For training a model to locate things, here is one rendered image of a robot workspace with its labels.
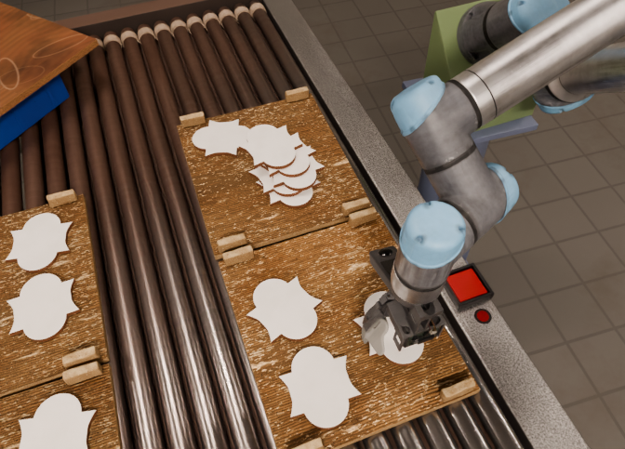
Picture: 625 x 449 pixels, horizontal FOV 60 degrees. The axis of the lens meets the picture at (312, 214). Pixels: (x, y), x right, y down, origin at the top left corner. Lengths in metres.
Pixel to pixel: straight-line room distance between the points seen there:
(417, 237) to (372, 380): 0.37
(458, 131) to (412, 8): 2.90
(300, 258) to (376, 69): 2.11
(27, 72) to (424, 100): 1.05
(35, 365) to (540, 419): 0.87
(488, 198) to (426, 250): 0.13
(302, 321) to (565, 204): 1.77
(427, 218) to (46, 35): 1.20
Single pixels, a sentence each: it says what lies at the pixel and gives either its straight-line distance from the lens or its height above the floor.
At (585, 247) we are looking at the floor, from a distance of 2.48.
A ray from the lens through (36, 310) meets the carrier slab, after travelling 1.15.
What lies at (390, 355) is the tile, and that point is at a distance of 0.96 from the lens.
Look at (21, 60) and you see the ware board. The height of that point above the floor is 1.04.
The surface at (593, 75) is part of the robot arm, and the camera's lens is 1.12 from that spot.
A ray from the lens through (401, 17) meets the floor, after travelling 3.52.
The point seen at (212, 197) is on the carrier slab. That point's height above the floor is 0.94.
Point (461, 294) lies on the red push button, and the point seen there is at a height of 0.93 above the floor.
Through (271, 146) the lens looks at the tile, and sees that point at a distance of 1.21.
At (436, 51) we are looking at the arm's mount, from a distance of 1.41.
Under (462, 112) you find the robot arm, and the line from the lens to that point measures 0.72.
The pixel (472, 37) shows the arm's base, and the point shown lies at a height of 1.11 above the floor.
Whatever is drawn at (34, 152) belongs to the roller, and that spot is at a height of 0.92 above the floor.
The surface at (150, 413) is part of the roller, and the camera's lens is 1.01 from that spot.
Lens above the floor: 1.84
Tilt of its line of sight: 52 degrees down
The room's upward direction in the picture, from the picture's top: 2 degrees counter-clockwise
